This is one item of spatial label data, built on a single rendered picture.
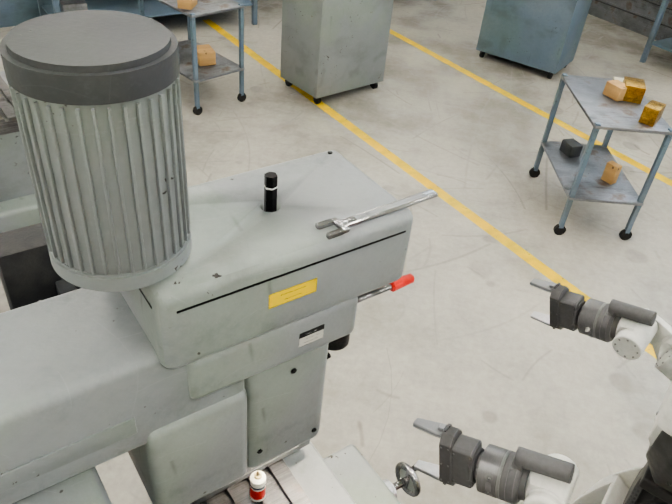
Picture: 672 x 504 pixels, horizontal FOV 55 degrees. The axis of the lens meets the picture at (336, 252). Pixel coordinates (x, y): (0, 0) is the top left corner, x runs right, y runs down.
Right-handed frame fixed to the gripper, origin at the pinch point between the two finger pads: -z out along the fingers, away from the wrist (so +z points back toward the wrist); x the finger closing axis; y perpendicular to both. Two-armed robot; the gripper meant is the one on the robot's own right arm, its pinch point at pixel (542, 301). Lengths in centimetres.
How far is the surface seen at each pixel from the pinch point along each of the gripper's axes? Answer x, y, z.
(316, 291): 44, 64, -7
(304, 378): 20, 65, -15
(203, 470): 14, 88, -21
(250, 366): 34, 76, -13
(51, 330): 51, 98, -30
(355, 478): -57, 39, -41
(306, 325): 37, 65, -10
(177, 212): 67, 80, -12
